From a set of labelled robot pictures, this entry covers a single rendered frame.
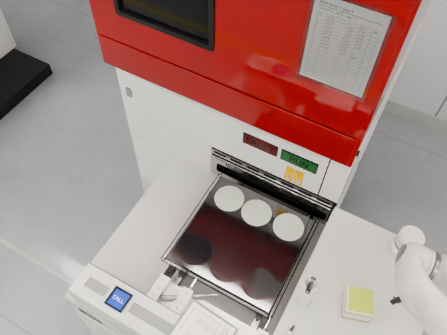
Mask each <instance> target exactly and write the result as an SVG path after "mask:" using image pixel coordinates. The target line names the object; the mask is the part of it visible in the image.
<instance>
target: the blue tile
mask: <svg viewBox="0 0 447 335"><path fill-rule="evenodd" d="M129 298H130V296H129V295H128V294H126V293H125V292H122V291H121V290H119V289H116V290H115V291H114V293H113V294H112V296H111V297H110V298H109V299H108V301H107V303H109V304H110V305H112V306H113V307H115V308H117V309H119V310H121V309H122V307H123V306H124V305H125V303H126V301H127V300H128V299H129Z"/></svg>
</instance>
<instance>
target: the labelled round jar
mask: <svg viewBox="0 0 447 335"><path fill-rule="evenodd" d="M409 242H413V243H418V244H420V245H423V244H424V243H425V236H424V233H423V232H422V231H421V230H420V229H419V228H418V227H415V226H412V225H407V226H404V227H403V228H402V229H401V230H400V231H399V233H398V235H397V236H396V237H395V238H394V240H393V241H392V243H391V244H390V252H391V254H392V256H393V257H394V258H396V255H397V252H398V250H399V249H400V248H401V246H403V244H405V243H409Z"/></svg>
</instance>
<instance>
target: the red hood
mask: <svg viewBox="0 0 447 335"><path fill-rule="evenodd" d="M430 2H431V0H89V3H90V8H91V11H92V16H93V19H94V24H95V27H96V31H97V35H98V39H99V43H100V47H101V51H102V55H103V59H104V62H105V63H107V64H110V65H112V66H115V67H116V68H119V69H121V70H124V71H126V72H129V73H130V74H133V75H135V76H138V77H140V78H143V79H144V80H147V81H149V82H152V83H154V84H157V85H158V86H161V87H163V88H166V89H168V90H171V91H172V92H175V93H177V94H180V95H182V96H185V97H186V98H189V99H191V100H194V101H196V102H199V103H200V104H203V105H205V106H208V107H210V108H213V109H214V110H217V111H219V112H222V113H224V114H227V115H228V116H231V117H233V118H236V119H238V120H241V121H242V122H245V123H247V124H250V125H252V126H255V127H256V128H259V129H261V130H264V131H266V132H269V133H270V134H273V135H275V136H278V137H280V138H283V139H284V140H287V141H289V142H292V143H294V144H297V145H298V146H301V147H303V148H306V149H308V150H311V151H312V152H315V153H317V154H320V155H322V156H325V157H326V158H329V159H331V160H334V161H336V162H339V163H340V164H343V165H345V166H348V167H351V166H352V164H353V162H354V160H355V158H356V156H357V154H358V152H359V150H360V148H361V146H362V144H363V142H364V140H365V137H366V135H367V133H368V131H369V129H370V127H371V125H372V123H373V121H374V119H375V116H376V114H377V112H378V110H379V108H380V106H381V104H382V102H383V100H384V98H385V96H386V93H387V92H388V90H389V88H390V86H391V84H392V82H393V80H394V78H395V76H396V73H397V71H398V69H399V67H400V65H401V63H402V61H403V59H404V57H405V55H406V52H407V50H408V48H409V46H410V44H411V42H412V40H413V38H414V36H415V34H416V32H417V30H418V28H419V26H420V24H421V22H422V20H423V18H424V16H425V13H426V11H427V9H428V6H429V4H430Z"/></svg>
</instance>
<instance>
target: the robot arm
mask: <svg viewBox="0 0 447 335"><path fill-rule="evenodd" d="M394 276H395V284H396V291H394V292H393V293H392V296H393V299H392V300H390V302H391V304H392V305H393V304H396V303H398V307H399V309H400V310H406V309H407V311H409V313H410V314H411V315H412V317H413V318H414V319H415V320H416V321H417V323H419V325H421V327H423V329H425V331H426V332H427V333H428V335H447V255H444V254H441V253H437V252H436V251H433V250H432V249H429V248H428V247H425V246H423V245H420V244H418V243H413V242H409V243H405V244H403V246H401V248H400V249H399V250H398V252H397V255H396V260H395V267H394Z"/></svg>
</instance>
